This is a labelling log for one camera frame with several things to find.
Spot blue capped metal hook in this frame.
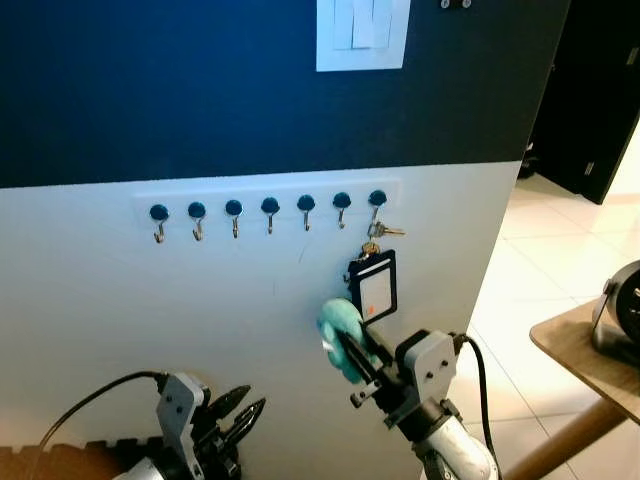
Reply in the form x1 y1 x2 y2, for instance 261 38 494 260
297 194 316 232
150 203 169 244
188 201 207 242
225 199 244 239
261 197 280 236
368 189 388 226
333 192 352 230

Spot teal plush keychain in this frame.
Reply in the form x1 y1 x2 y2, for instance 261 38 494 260
317 297 386 384

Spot black bag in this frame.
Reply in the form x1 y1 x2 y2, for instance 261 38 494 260
520 143 542 179

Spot black door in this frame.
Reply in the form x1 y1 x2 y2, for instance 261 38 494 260
520 0 640 206

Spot white light switch plate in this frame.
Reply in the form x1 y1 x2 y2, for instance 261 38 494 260
316 0 412 73

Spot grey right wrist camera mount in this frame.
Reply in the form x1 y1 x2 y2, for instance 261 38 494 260
397 330 459 414

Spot silver keys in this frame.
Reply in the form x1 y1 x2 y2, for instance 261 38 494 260
362 220 407 256

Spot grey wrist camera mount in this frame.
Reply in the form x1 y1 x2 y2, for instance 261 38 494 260
158 373 208 471
397 330 459 414

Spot black foam puzzle mat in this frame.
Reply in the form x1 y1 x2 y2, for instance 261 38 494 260
0 437 166 480

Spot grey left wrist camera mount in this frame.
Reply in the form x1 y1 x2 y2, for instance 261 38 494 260
158 373 208 471

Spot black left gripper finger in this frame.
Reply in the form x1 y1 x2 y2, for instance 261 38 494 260
207 387 251 426
228 399 267 446

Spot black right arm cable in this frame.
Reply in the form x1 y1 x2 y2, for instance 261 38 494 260
455 334 493 453

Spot black card holder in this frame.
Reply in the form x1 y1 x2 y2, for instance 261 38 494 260
345 249 399 325

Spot black round table fan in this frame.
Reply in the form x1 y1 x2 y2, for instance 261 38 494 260
590 260 640 367

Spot wooden table leg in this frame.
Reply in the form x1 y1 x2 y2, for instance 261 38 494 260
505 398 626 480

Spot white hook rail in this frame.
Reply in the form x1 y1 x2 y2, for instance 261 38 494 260
133 178 404 229

